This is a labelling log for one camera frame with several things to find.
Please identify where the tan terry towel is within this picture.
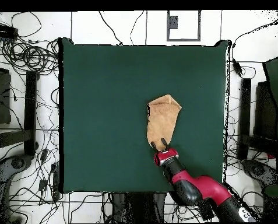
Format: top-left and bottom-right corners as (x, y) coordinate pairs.
(146, 93), (183, 152)

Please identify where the black power strip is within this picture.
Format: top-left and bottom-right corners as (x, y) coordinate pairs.
(199, 199), (214, 221)
(0, 22), (19, 40)

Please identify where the dark green table cloth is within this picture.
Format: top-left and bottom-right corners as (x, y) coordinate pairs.
(61, 37), (231, 194)

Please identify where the black stand base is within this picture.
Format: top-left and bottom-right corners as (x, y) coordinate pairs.
(0, 70), (40, 156)
(237, 78), (278, 162)

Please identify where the dark grey tripod base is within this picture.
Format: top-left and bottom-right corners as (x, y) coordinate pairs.
(242, 158), (278, 187)
(0, 153), (34, 223)

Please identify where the black box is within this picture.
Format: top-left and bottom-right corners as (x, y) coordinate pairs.
(0, 65), (12, 125)
(254, 80), (278, 141)

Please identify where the small grey square plate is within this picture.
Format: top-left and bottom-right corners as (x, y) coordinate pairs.
(168, 15), (178, 30)

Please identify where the black stand frame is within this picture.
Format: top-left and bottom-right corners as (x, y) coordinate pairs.
(110, 192), (166, 223)

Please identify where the black cable with adapter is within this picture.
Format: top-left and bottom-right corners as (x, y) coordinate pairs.
(231, 13), (278, 78)

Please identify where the long black cable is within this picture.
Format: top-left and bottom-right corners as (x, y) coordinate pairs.
(98, 10), (124, 46)

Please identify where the thin black cable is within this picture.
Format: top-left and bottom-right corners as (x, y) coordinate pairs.
(129, 10), (146, 46)

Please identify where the coiled black cable bundle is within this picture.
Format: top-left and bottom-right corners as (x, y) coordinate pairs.
(1, 38), (60, 76)

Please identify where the looped black cable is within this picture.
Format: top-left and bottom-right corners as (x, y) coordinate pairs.
(10, 11), (43, 38)

